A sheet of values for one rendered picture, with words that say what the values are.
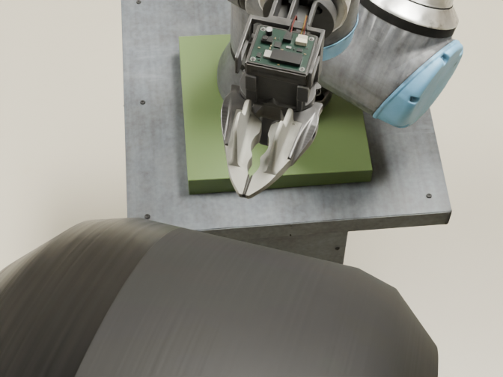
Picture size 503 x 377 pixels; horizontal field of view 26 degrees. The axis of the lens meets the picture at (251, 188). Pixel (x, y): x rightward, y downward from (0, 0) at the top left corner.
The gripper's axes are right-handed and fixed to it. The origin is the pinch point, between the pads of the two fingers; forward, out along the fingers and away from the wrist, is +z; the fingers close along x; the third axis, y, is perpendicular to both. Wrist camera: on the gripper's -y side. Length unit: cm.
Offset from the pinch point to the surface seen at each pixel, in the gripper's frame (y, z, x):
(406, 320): 16.6, 17.3, 15.5
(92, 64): -122, -98, -65
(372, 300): 18.6, 17.5, 13.1
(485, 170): -121, -92, 30
